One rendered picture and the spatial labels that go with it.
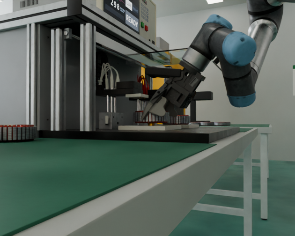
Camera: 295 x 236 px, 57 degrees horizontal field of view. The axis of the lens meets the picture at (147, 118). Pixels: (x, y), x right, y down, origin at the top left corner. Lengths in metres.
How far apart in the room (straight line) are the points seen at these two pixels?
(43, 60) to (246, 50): 0.55
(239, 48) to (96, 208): 0.59
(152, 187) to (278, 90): 5.96
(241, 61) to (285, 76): 5.47
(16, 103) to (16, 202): 0.73
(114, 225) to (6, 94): 0.80
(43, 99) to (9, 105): 0.13
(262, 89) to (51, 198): 6.02
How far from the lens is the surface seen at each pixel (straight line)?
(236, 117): 6.14
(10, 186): 0.22
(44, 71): 0.84
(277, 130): 6.11
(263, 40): 0.97
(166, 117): 0.82
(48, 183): 0.22
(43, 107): 0.83
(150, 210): 0.21
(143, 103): 1.13
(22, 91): 0.88
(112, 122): 0.88
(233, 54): 0.69
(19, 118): 0.88
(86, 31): 0.76
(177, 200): 0.27
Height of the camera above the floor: 0.80
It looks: 1 degrees up
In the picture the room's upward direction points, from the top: straight up
